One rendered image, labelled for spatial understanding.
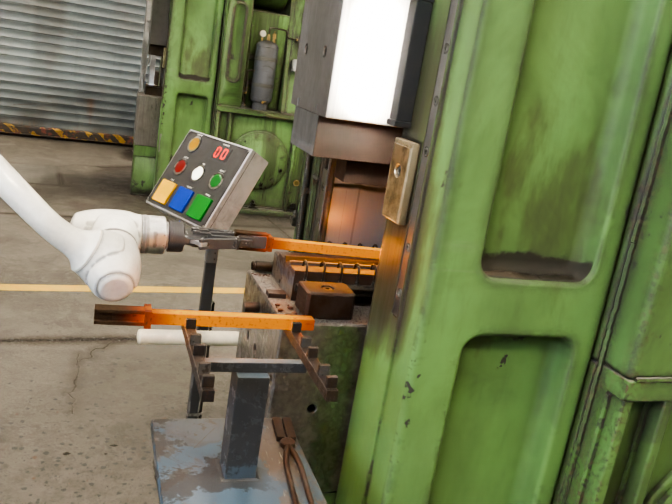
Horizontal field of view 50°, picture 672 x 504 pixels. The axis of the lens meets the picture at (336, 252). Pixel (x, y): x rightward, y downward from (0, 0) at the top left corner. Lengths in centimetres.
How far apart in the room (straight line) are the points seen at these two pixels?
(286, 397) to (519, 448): 55
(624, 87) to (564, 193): 24
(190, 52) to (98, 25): 313
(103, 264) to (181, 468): 43
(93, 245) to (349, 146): 61
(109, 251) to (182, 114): 514
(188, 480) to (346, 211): 92
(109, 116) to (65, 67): 76
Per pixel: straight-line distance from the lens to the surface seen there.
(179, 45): 652
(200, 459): 148
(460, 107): 137
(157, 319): 141
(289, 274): 177
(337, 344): 167
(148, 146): 685
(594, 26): 155
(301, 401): 171
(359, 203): 202
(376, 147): 172
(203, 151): 230
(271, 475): 145
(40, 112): 961
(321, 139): 167
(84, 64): 958
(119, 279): 149
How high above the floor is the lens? 149
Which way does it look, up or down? 15 degrees down
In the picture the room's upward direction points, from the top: 9 degrees clockwise
